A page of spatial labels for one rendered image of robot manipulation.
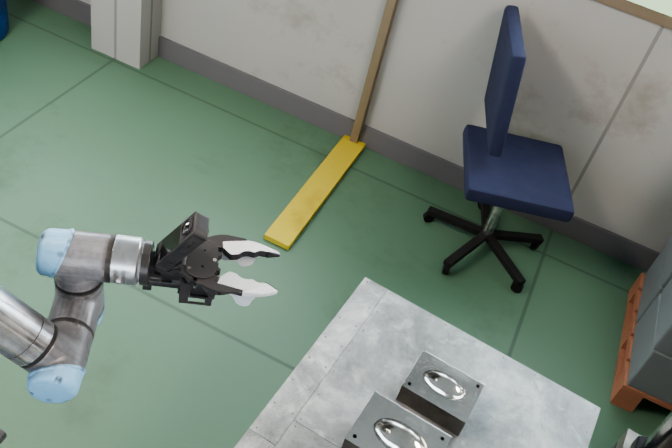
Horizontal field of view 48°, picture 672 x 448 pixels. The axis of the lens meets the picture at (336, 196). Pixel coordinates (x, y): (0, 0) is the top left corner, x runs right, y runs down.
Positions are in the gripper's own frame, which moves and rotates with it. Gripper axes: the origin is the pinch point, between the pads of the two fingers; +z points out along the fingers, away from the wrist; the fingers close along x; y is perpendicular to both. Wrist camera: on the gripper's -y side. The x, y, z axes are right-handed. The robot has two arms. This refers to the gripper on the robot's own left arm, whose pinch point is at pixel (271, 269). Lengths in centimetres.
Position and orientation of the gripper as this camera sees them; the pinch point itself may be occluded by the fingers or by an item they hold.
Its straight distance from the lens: 121.5
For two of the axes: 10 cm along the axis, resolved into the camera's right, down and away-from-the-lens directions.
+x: 0.0, 7.7, -6.4
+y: -2.0, 6.3, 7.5
